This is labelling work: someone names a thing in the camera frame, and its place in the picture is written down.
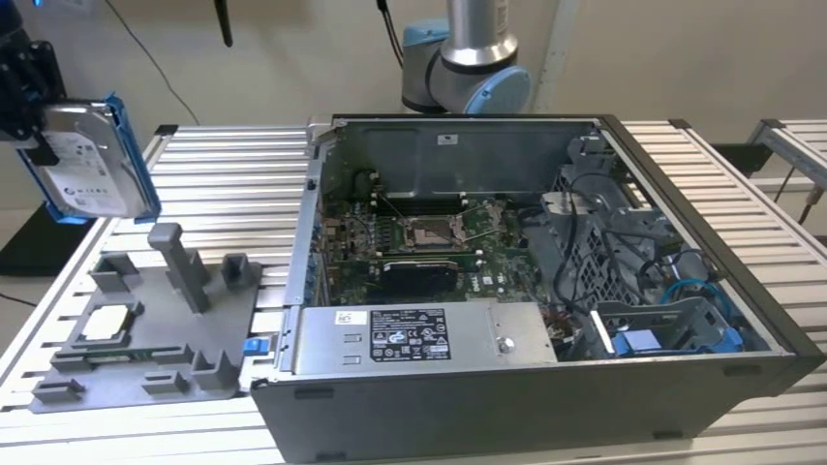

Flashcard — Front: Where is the hard disk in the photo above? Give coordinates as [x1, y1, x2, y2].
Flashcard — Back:
[14, 90, 163, 225]

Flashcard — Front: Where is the grey disk bay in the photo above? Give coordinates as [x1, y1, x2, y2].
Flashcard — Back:
[591, 295, 745, 362]

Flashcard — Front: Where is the black antenna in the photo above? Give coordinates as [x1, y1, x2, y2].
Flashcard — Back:
[215, 0, 235, 47]

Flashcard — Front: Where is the silver CPU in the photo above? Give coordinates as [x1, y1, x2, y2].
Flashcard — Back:
[82, 305, 138, 343]

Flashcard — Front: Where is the grey parts rack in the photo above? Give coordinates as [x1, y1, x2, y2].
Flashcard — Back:
[29, 222, 266, 414]

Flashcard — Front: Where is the CPU socket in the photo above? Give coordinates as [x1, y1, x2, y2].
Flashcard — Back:
[403, 215, 477, 253]

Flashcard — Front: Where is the silver power supply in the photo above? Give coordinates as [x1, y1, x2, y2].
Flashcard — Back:
[290, 302, 561, 377]

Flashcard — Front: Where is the green motherboard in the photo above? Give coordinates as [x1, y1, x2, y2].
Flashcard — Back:
[319, 169, 538, 304]

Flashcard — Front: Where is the dark grey PC case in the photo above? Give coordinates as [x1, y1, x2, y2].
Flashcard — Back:
[249, 113, 827, 464]

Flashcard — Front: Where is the grey perforated drive cage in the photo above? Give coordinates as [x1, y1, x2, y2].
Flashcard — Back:
[522, 164, 725, 316]

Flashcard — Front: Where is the blue carrier in bay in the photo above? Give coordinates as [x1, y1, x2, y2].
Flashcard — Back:
[610, 330, 665, 357]

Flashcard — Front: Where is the black box behind table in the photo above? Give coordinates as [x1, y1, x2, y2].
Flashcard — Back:
[710, 143, 774, 178]

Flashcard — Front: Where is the metal slat side table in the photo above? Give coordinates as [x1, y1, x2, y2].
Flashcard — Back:
[749, 118, 827, 191]

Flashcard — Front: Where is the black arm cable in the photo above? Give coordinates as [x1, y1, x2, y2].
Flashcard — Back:
[377, 0, 403, 69]

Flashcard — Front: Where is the black wire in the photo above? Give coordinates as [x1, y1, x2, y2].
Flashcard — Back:
[555, 173, 622, 311]

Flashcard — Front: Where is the light blue wire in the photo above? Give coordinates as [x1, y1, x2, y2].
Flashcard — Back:
[665, 249, 723, 311]

